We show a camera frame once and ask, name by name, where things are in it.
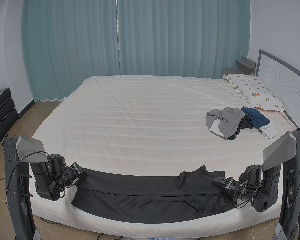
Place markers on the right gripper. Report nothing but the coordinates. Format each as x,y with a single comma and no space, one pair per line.
232,186

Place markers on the pile of clothes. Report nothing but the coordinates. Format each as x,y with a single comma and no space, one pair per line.
229,121

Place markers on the black T-shirt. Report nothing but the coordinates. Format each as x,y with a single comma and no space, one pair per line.
140,194

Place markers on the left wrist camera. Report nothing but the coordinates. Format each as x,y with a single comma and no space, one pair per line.
62,161

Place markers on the grey bedside table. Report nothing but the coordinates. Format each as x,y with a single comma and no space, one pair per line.
246,64

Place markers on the white printed pillow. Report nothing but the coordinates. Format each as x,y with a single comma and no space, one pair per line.
255,93

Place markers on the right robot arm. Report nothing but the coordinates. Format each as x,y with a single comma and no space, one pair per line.
269,182

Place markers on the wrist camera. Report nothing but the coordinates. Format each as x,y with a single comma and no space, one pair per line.
62,161
242,180

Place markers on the blue-green curtain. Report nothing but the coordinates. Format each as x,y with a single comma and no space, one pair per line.
70,46
182,35

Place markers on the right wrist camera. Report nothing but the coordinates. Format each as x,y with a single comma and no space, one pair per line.
242,180

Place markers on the bed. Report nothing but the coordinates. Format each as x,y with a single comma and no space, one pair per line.
140,117

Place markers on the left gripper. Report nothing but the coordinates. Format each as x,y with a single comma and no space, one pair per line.
72,174

